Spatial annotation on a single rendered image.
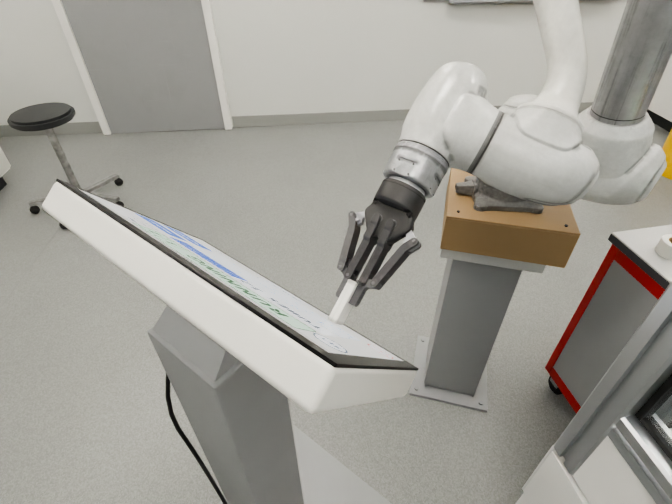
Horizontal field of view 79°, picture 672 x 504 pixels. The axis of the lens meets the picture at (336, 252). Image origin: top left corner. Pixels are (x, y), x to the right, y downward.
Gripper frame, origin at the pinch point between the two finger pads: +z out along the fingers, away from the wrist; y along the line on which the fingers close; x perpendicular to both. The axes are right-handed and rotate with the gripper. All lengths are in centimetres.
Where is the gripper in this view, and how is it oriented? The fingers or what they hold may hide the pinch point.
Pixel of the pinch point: (345, 302)
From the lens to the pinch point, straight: 63.8
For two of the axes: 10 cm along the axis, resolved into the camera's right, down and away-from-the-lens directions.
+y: 7.9, 3.9, -4.8
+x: 4.0, 2.6, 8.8
